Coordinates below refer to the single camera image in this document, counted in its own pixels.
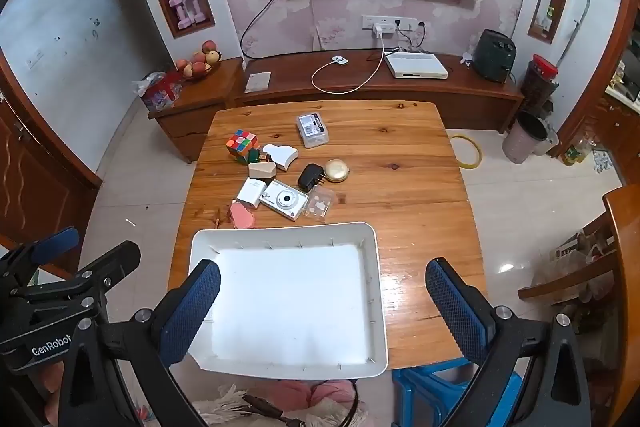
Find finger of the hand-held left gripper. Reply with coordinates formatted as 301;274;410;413
0;227;81;288
75;241;142;295

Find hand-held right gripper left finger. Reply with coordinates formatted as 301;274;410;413
60;259;222;427

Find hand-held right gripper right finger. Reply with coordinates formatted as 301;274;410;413
425;257;593;427

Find white plastic tray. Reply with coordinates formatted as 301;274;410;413
188;221;389;381

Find pink heart-shaped pad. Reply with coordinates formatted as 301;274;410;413
228;202;256;229

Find white charger block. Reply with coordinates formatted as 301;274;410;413
236;178;268;210

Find white compact camera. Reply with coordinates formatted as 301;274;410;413
259;179;309;222

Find beige wooden block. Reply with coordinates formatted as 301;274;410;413
248;161;277;180

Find small clear plastic case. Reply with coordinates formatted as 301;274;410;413
305;186;335;224

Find multicoloured puzzle cube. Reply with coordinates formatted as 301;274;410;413
225;129;259;162

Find white heart-shaped box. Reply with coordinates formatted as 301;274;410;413
262;144;299;172

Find black power adapter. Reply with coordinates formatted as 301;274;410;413
297;163;328;192

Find round gold compact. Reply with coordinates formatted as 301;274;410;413
324;159;351;184

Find clear box with dark contents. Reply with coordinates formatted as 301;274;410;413
296;112;332;148

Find brown wooden door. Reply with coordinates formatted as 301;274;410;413
0;52;103;268

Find blue plastic stool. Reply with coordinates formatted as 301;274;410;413
391;359;526;427

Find clear plastic bag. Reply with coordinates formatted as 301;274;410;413
530;232;616;303

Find pink fluffy cloth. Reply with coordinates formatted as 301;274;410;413
192;379;368;427

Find yellow hoop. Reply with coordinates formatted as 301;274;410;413
448;134;483;168

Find wooden side cabinet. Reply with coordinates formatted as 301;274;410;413
148;57;244;164

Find wooden chair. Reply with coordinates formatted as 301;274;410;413
517;184;640;427

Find grey trash bin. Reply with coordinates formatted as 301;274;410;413
502;112;549;165

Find yellow oil bottle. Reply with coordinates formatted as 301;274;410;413
562;134;593;166

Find pile of peaches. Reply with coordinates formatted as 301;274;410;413
175;40;222;80

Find long wooden television cabinet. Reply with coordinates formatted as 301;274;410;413
227;52;526;135

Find white paper sheet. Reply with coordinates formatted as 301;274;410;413
245;72;272;94

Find dark basket with red lid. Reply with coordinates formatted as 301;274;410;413
522;54;558;115

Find white set-top box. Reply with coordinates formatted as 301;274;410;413
384;51;449;81

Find long grey sword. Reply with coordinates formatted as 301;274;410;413
557;0;592;68

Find white charging cable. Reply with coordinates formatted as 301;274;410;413
311;32;386;95

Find black television cable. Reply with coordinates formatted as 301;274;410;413
240;0;288;60

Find white wall outlet strip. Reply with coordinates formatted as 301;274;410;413
362;16;418;32

